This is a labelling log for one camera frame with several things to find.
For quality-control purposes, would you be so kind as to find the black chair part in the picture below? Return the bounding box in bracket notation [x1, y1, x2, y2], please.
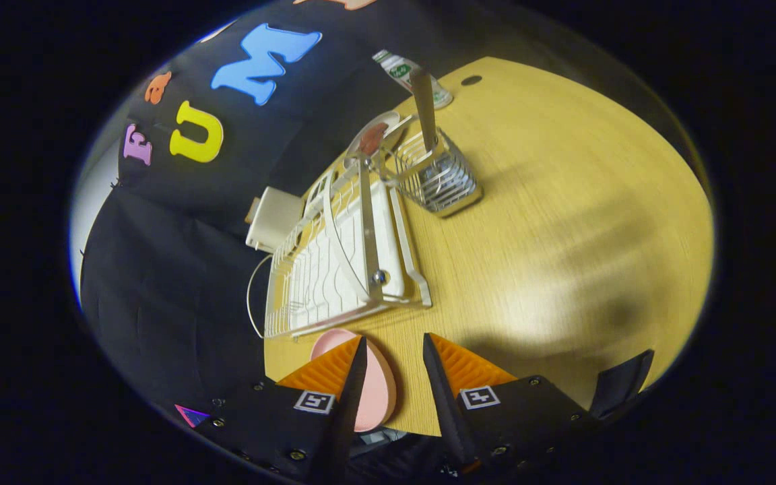
[590, 349, 655, 420]

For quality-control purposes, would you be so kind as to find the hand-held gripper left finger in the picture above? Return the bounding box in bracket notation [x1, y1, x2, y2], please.
[193, 335, 369, 484]

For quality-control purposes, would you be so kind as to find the white drip tray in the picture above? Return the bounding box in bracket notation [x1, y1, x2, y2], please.
[273, 179, 432, 331]

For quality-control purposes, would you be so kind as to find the white wire dish rack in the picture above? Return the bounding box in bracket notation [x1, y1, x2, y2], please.
[247, 115, 432, 340]

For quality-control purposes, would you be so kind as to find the white drink bottle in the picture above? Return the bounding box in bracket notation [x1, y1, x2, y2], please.
[373, 49, 454, 110]

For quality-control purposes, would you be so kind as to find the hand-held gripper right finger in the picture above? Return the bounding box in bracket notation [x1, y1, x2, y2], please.
[422, 332, 599, 478]

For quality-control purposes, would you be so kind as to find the metal wire basket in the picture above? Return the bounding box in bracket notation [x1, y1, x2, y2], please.
[395, 128, 484, 218]

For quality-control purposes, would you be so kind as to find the computer monitor screen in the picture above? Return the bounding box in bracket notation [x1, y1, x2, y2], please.
[174, 404, 210, 428]

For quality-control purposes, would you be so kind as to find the white toaster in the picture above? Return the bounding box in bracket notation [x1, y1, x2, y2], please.
[245, 187, 304, 254]

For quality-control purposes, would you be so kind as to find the spoon with brown handle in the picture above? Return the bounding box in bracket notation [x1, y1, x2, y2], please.
[410, 69, 439, 152]

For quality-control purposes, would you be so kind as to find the pink plate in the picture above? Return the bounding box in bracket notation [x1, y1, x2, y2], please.
[310, 328, 397, 433]

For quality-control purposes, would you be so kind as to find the beige round plate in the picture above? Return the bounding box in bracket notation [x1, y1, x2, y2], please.
[346, 111, 410, 162]

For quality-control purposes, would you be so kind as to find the brown meat piece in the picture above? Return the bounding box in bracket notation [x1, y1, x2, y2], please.
[360, 122, 389, 156]

